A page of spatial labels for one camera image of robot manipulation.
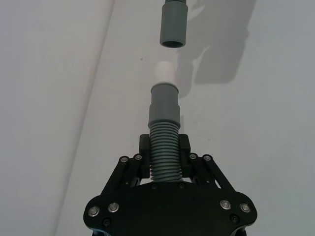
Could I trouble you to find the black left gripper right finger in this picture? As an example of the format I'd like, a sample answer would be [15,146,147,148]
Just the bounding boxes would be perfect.
[179,134,235,191]

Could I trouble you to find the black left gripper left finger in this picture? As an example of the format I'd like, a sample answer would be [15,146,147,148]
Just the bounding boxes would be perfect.
[105,134,152,192]

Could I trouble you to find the grey corrugated hose with cuff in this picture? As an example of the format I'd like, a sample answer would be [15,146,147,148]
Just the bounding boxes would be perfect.
[147,83,184,184]
[159,0,190,49]

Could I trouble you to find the white plastic tube connector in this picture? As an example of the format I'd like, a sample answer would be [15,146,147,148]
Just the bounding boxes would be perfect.
[154,61,176,85]

